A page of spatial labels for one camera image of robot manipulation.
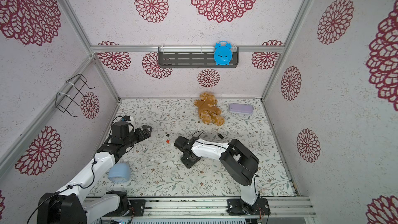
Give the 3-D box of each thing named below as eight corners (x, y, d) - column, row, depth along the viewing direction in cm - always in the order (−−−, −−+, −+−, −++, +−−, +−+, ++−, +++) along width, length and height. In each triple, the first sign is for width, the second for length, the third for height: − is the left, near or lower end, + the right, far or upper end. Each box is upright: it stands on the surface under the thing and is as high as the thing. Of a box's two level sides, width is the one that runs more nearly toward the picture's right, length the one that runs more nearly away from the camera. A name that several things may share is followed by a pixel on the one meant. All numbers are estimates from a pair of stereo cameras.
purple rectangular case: (228, 113, 115) (229, 109, 111) (228, 106, 119) (229, 101, 116) (251, 116, 113) (253, 112, 109) (251, 108, 117) (252, 104, 114)
